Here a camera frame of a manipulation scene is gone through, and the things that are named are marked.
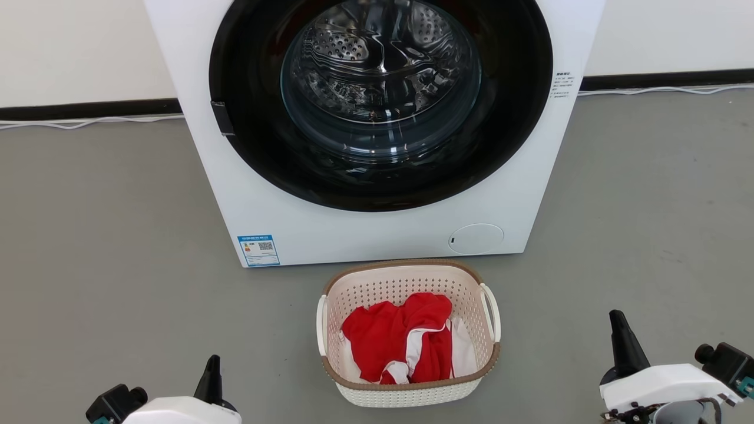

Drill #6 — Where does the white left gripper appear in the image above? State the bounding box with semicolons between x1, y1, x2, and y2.
121;355;242;424

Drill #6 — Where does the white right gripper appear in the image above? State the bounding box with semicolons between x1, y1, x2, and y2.
600;310;743;413

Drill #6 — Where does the cream plastic laundry basket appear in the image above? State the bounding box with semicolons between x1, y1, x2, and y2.
316;259;502;408

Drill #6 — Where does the blue energy label sticker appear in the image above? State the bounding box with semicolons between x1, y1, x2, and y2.
237;234;281;268

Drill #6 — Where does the red garment with white stripe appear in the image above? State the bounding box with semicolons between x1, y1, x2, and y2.
341;292;454;385

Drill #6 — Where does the round white filter cover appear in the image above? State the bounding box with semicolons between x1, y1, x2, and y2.
448;223;505;256

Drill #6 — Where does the white front-load washing machine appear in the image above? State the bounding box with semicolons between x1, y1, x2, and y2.
143;0;606;269

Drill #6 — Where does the round black washer door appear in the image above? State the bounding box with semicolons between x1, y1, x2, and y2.
209;0;554;213

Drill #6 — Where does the white floor cable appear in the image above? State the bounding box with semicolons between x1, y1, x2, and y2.
0;114;185;130
578;84;754;97

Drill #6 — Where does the black door latch handle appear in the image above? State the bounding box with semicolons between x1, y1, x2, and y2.
210;101;235;137

